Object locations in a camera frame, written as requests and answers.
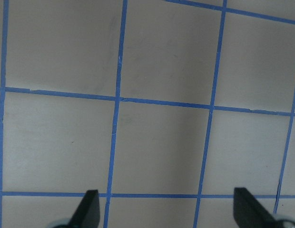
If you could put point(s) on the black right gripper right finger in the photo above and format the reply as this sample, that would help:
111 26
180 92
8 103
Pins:
249 213

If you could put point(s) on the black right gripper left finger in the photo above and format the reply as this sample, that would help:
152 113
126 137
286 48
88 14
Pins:
87 214

